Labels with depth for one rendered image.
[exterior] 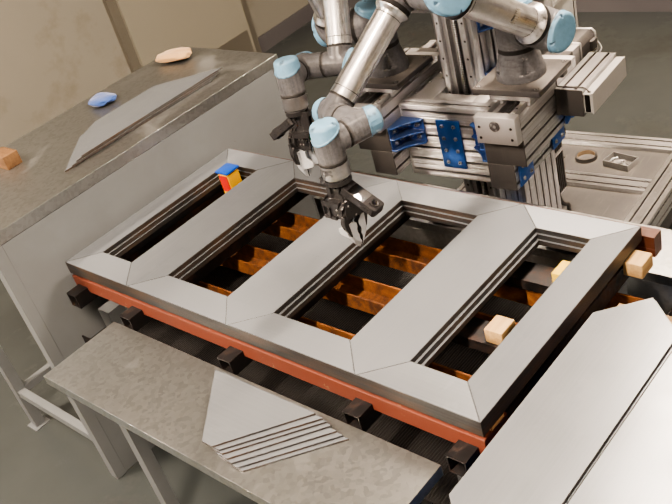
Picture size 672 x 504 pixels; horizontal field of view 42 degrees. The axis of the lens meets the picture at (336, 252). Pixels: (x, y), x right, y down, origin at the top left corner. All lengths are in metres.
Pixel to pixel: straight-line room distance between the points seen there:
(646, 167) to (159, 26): 3.42
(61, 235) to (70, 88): 2.81
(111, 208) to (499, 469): 1.72
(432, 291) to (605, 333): 0.44
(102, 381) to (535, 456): 1.24
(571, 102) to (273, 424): 1.38
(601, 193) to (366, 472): 2.04
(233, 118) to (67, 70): 2.50
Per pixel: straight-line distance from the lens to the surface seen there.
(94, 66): 5.75
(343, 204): 2.23
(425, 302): 2.15
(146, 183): 3.06
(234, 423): 2.10
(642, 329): 2.00
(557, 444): 1.77
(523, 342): 1.98
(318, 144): 2.16
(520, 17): 2.45
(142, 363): 2.48
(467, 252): 2.29
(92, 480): 3.40
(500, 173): 2.76
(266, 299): 2.33
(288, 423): 2.05
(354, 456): 1.97
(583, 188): 3.72
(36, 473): 3.57
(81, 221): 2.94
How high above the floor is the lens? 2.15
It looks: 32 degrees down
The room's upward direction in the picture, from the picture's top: 17 degrees counter-clockwise
